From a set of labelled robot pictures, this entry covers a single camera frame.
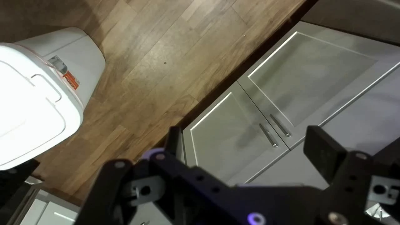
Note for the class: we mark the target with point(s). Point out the grey lower cabinet doors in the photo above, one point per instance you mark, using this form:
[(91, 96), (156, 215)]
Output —
[(313, 75)]

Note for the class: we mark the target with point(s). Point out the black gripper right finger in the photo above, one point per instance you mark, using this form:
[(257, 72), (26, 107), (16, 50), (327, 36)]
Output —
[(354, 179)]

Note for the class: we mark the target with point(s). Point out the white plastic trash bin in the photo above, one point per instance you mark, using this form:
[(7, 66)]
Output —
[(47, 82)]

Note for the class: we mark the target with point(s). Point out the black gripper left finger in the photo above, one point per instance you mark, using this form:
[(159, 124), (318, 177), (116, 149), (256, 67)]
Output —
[(122, 187)]

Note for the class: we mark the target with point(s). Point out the silver cabinet door handle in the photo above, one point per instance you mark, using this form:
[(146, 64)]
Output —
[(272, 140)]

